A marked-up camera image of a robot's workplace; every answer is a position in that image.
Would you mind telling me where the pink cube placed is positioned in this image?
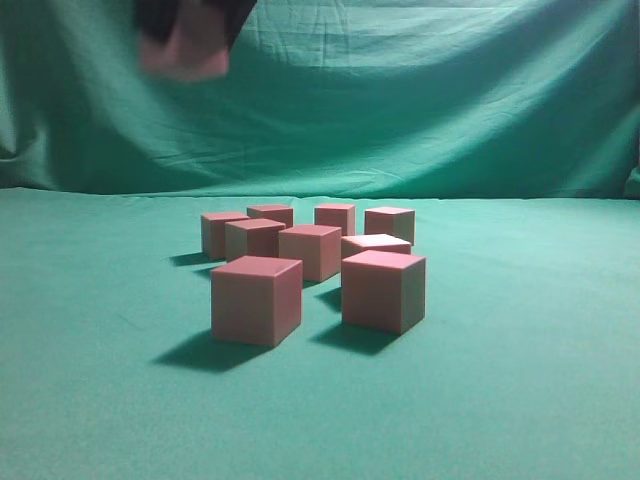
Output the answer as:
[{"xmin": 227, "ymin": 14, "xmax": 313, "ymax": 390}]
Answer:
[
  {"xmin": 364, "ymin": 207, "xmax": 416, "ymax": 245},
  {"xmin": 314, "ymin": 203, "xmax": 356, "ymax": 236},
  {"xmin": 200, "ymin": 212, "xmax": 249, "ymax": 260},
  {"xmin": 341, "ymin": 250, "xmax": 427, "ymax": 335},
  {"xmin": 278, "ymin": 224, "xmax": 342, "ymax": 283},
  {"xmin": 246, "ymin": 204, "xmax": 294, "ymax": 228}
]

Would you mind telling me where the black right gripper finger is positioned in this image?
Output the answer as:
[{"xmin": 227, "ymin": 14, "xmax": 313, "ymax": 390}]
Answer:
[
  {"xmin": 203, "ymin": 0, "xmax": 257, "ymax": 50},
  {"xmin": 135, "ymin": 0, "xmax": 180, "ymax": 41}
]

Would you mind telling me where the green backdrop cloth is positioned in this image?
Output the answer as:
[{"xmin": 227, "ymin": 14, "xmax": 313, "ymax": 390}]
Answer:
[{"xmin": 1, "ymin": 1, "xmax": 639, "ymax": 198}]

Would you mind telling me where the green table cloth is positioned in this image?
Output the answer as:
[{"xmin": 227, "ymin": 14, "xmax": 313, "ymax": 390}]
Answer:
[{"xmin": 1, "ymin": 188, "xmax": 639, "ymax": 479}]

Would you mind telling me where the pink cube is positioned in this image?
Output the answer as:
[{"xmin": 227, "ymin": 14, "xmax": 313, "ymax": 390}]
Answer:
[
  {"xmin": 341, "ymin": 234, "xmax": 412, "ymax": 259},
  {"xmin": 210, "ymin": 256, "xmax": 303, "ymax": 348},
  {"xmin": 139, "ymin": 1, "xmax": 229, "ymax": 82}
]

